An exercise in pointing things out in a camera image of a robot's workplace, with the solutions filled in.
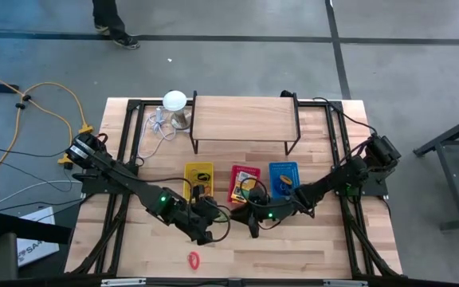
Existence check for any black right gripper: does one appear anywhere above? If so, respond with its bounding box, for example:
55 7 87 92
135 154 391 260
229 187 271 240

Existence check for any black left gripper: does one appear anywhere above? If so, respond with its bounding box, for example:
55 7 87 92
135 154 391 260
185 183 230 246

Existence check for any yellow green crayon box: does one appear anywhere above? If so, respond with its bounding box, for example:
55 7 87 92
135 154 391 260
231 171 259 204

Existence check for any red plastic basket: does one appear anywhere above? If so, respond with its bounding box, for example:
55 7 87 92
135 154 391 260
227 164 262 204

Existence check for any yellow plastic basket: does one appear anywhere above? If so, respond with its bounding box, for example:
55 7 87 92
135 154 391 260
183 161 215 202

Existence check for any red coil wrist keychain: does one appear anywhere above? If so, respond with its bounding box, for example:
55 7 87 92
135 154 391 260
187 250 201 271

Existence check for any blue plastic basket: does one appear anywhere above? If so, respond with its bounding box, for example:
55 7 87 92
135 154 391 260
268 161 301 200

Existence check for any white mushroom table lamp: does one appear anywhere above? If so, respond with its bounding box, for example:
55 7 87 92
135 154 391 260
161 89 193 132

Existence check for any white printed cardboard box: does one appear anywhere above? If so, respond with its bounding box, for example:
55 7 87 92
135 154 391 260
16 206 61 267

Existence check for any person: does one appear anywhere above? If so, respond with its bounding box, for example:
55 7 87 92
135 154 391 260
92 0 141 51

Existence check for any black left wrist cable loop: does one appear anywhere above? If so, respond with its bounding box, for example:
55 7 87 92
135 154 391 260
209 204 232 243

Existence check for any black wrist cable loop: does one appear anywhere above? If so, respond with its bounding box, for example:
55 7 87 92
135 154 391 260
238 177 282 231
209 204 232 243

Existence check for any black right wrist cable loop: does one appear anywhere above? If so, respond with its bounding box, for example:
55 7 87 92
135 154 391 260
238 177 282 231

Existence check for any wooden shelf riser black frame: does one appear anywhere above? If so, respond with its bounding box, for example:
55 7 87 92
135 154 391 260
189 90 302 156

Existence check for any white lamp cable with adapter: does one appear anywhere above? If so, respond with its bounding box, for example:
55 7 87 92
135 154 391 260
136 105 178 159

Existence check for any silver metal bracket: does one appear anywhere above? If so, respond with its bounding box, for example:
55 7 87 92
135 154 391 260
323 278 368 287
100 277 147 287

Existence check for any black aluminium rig frame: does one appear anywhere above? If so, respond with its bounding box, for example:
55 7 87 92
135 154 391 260
65 97 404 280

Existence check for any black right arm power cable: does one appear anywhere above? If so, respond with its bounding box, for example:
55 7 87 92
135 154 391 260
312 96 379 136

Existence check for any yellow extension cable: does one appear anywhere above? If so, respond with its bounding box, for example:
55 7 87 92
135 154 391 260
0 65 95 167

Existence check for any white floor cable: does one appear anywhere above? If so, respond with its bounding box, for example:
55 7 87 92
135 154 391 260
0 179 84 204

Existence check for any black floor cable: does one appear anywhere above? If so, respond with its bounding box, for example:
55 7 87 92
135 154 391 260
0 147 68 159

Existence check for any black metal table frame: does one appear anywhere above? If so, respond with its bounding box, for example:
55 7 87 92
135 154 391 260
412 108 459 232

